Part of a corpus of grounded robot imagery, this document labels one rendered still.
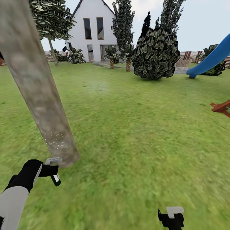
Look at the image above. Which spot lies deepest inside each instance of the pesticide atomizer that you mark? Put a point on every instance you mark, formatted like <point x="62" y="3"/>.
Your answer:
<point x="56" y="180"/>

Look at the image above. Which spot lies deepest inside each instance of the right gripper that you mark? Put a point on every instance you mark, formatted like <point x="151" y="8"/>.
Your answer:
<point x="178" y="220"/>

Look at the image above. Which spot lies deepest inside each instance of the garden chair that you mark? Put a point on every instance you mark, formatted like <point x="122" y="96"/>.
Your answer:
<point x="183" y="63"/>

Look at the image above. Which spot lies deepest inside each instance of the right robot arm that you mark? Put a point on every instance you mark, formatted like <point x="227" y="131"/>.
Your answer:
<point x="173" y="220"/>

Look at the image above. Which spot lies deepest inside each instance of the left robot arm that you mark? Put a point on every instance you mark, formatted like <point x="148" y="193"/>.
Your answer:
<point x="13" y="198"/>

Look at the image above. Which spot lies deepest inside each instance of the fixed window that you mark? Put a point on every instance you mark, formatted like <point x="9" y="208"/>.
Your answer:
<point x="90" y="53"/>

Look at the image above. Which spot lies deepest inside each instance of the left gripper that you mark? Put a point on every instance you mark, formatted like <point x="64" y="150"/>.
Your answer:
<point x="51" y="170"/>

